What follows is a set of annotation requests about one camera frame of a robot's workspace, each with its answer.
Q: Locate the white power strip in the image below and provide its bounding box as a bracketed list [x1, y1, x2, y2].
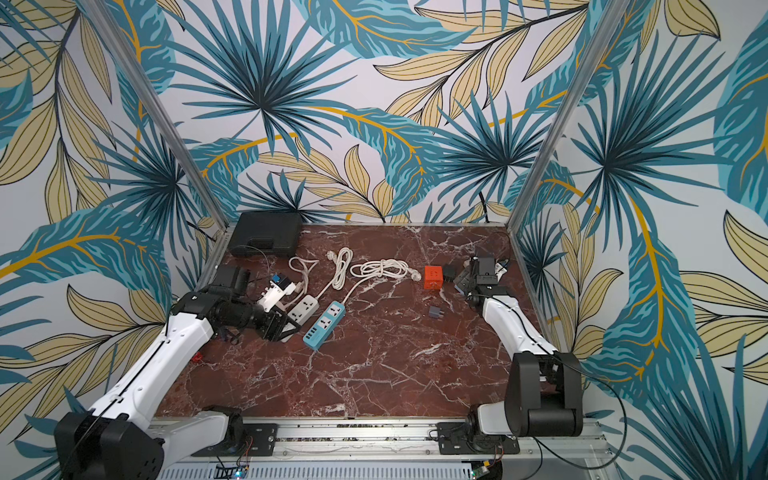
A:
[287, 295, 319, 327]

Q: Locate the red plug adapter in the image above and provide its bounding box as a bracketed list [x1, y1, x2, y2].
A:
[423, 265, 444, 290]

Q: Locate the dark grey plug adapter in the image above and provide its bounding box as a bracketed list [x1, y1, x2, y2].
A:
[428, 306, 445, 319]

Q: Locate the black plug adapter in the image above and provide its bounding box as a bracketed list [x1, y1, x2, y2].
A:
[442, 264, 457, 283]

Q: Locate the teal power strip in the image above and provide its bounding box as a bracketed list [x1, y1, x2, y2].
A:
[303, 301, 346, 351]

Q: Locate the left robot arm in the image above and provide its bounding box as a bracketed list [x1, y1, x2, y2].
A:
[54, 266, 300, 479]

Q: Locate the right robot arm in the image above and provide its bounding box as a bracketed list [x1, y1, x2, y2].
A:
[454, 256, 584, 439]

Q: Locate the black plastic case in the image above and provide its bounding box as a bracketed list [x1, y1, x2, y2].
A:
[227, 211, 303, 258]

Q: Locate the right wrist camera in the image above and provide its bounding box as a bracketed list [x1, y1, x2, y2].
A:
[494, 259, 510, 280]

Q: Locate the teal strip coiled cable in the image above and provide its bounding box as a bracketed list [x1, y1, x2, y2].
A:
[341, 259, 422, 304]

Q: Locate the white strip coiled cable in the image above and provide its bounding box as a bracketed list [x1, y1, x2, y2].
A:
[317, 247, 355, 298]

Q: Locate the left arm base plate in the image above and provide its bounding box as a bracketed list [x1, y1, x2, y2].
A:
[192, 423, 278, 457]

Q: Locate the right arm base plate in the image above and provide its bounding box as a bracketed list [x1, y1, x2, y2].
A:
[432, 422, 520, 456]

